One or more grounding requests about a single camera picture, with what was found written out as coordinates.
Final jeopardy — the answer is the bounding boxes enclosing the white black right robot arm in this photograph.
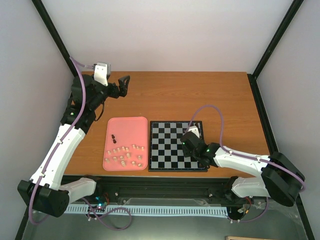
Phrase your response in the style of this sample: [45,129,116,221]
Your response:
[180,131,305,207]

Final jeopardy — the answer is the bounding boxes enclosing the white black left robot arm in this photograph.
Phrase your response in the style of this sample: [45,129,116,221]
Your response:
[17,74,131,218]

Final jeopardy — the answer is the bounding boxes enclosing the black white chessboard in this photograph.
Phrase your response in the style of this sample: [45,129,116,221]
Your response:
[148,121,208,172]

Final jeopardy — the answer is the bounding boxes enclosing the pink plastic tray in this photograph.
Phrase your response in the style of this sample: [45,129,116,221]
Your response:
[102,116,149,172]

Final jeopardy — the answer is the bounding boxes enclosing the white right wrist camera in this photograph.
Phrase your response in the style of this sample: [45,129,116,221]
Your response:
[186,125,201,139]

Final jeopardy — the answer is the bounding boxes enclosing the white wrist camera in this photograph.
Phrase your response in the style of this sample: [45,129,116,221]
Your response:
[186,125,201,139]
[93,62,111,87]

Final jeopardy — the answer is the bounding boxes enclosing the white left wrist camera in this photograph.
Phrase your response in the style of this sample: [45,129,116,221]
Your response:
[93,62,111,87]

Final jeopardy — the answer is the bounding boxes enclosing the black side frame rail right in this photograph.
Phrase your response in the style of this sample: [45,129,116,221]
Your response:
[246,72,288,186]

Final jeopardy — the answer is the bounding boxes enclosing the light blue slotted cable duct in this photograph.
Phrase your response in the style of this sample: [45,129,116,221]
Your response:
[64,204,228,218]

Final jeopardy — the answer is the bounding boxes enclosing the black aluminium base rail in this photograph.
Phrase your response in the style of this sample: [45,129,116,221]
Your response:
[32,176,298,207]

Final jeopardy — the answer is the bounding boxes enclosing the black aluminium frame post left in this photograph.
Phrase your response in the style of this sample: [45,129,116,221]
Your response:
[31,0,78,77]

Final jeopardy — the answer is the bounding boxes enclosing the black aluminium frame post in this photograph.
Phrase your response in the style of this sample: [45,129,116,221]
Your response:
[31,0,78,77]
[252,0,304,80]

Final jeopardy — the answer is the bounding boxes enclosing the black aluminium frame post right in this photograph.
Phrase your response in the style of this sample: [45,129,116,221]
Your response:
[252,0,304,80]

